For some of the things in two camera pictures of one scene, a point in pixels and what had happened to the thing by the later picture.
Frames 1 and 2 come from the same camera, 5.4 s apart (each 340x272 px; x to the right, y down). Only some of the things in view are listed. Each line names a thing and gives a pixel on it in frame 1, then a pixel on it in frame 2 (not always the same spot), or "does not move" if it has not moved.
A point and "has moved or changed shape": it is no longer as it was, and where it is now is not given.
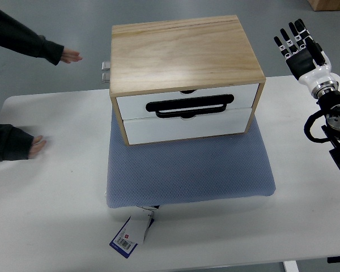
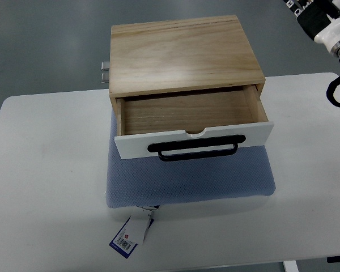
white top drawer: x=135 y=106 has moved or changed shape
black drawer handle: x=189 y=107 → x=211 y=142
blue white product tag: x=134 y=232 does not move
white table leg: x=290 y=266 does not move
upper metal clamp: x=106 y=66 does not move
